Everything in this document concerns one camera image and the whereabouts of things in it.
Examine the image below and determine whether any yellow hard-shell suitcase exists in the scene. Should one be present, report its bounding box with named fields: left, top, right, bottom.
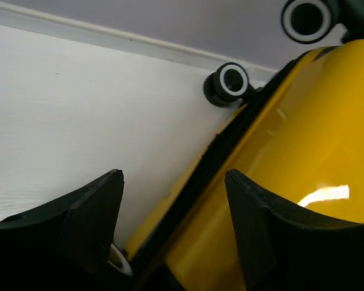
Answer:
left=122, top=1, right=364, bottom=290

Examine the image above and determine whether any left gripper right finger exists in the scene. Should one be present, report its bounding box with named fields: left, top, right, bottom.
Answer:
left=225, top=170, right=364, bottom=290

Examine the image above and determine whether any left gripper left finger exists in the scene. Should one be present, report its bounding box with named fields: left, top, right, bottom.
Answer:
left=0, top=170, right=124, bottom=290

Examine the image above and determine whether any aluminium table rail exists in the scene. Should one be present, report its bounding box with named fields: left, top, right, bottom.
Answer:
left=0, top=1, right=277, bottom=82

